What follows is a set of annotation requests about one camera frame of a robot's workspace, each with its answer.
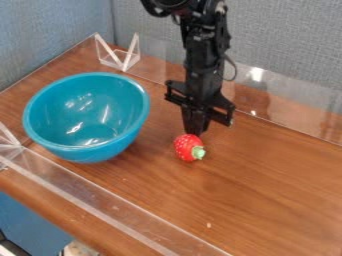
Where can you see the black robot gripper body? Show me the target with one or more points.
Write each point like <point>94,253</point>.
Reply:
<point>201,93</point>

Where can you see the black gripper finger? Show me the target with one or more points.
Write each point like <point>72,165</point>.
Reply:
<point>187,119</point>
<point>203,121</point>

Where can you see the red toy strawberry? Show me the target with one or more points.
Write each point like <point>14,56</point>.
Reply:
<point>189,147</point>

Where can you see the blue plastic bowl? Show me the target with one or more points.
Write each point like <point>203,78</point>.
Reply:
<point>86,116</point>

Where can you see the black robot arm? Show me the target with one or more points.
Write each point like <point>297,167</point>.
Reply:
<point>202,19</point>

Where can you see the clear acrylic back barrier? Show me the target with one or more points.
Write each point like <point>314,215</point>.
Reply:
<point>293,103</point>

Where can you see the clear acrylic barrier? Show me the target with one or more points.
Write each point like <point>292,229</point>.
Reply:
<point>293,103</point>
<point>40,180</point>

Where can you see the clear acrylic front barrier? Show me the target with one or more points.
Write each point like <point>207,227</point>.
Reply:
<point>40,180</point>

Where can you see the pale object under table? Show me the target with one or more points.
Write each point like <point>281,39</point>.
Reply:
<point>78,249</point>

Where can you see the dark object bottom left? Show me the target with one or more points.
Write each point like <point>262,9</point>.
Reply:
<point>10,249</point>

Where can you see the clear acrylic corner bracket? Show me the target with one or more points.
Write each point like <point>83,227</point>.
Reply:
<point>119,59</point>

